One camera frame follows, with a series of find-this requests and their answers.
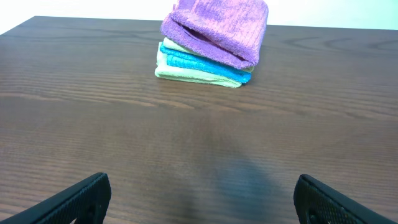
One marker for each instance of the folded purple cloth on stack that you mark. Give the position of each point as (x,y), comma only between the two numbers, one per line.
(229,32)

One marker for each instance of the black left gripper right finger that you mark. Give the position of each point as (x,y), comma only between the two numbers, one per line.
(317,203)

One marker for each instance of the folded blue cloth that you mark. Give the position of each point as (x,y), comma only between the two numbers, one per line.
(202,63)

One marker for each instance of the folded light green cloth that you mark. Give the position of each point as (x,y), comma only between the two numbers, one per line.
(192,76)

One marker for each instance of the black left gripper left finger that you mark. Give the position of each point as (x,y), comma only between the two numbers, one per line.
(86,202)

